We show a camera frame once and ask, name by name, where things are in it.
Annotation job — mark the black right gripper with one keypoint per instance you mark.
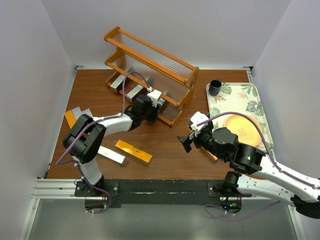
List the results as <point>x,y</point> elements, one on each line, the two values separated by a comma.
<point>192,140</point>

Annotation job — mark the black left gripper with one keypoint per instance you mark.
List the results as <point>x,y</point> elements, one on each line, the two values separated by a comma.
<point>155,113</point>

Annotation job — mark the black toothpaste box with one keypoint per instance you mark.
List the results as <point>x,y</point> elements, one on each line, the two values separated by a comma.
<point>135,92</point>

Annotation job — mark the chrome silver toothpaste box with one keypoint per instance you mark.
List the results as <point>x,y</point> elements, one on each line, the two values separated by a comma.
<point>161,103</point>

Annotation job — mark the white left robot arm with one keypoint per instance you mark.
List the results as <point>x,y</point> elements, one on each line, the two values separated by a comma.
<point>85,137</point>

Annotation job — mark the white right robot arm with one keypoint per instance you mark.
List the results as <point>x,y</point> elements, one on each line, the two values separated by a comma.
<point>254,173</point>

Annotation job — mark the orange wooden three-tier shelf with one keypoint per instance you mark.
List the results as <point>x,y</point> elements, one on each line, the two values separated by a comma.
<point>147,65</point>

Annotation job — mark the orange toothpaste box right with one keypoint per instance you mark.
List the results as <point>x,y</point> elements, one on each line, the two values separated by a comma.
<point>210,156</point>

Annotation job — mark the orange toothpaste box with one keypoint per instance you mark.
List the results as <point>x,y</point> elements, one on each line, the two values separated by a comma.
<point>210,156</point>
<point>134,152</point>
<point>70,118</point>

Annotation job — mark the orange toothpaste box centre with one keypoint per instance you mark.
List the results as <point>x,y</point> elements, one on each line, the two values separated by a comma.
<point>134,152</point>

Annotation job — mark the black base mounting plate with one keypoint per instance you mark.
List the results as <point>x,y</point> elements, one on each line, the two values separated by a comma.
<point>162,192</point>

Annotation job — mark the dark blue cup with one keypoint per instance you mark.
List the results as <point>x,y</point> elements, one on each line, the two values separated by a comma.
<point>215,87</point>

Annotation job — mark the yellow round plate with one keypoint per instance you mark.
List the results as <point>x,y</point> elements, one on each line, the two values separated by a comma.
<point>245,130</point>

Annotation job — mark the grey toothpaste box far left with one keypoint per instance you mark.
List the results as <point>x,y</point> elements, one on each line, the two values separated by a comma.
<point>76,112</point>

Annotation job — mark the orange toothpaste box far left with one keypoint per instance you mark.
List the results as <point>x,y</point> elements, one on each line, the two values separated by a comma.
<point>70,118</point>

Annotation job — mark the floral patterned serving tray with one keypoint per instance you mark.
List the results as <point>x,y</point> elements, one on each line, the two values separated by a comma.
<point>241,98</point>

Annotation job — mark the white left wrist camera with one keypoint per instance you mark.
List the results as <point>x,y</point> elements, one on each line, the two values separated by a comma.
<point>155,96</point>

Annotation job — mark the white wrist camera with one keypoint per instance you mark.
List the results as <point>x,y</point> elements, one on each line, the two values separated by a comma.
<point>155,96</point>
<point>196,121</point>

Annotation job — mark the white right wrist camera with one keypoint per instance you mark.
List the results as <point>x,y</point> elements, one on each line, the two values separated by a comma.
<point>196,121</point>

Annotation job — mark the aluminium frame rail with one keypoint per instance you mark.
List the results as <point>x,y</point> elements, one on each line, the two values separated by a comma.
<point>54,189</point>

